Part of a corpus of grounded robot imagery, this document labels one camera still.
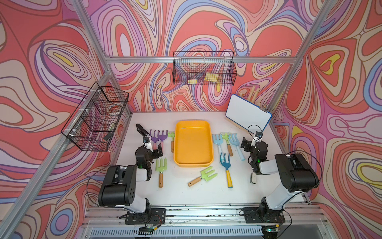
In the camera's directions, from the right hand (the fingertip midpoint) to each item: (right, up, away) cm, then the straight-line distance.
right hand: (251, 141), depth 96 cm
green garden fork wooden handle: (-57, -16, -7) cm, 60 cm away
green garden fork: (-31, -20, -9) cm, 38 cm away
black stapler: (-74, +7, +8) cm, 75 cm away
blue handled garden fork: (-21, -1, +4) cm, 21 cm away
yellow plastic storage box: (-38, -4, +3) cm, 38 cm away
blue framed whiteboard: (-4, +17, -3) cm, 18 cm away
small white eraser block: (-3, -20, -12) cm, 24 cm away
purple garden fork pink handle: (-65, +1, +6) cm, 65 cm away
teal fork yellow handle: (-17, -14, -5) cm, 23 cm away
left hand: (-63, -2, -3) cm, 63 cm away
